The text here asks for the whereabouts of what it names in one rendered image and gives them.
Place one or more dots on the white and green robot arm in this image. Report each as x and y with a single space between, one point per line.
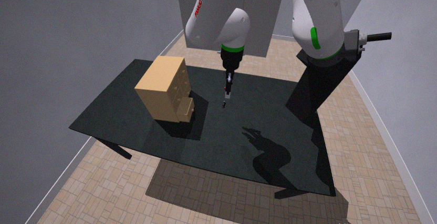
317 27

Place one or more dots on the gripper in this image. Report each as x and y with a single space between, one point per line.
229 77

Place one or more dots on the small brown chest of drawers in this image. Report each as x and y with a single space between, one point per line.
153 86

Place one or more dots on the wooden drawer front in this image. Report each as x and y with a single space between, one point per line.
184 82
185 109
173 88
177 99
181 71
187 91

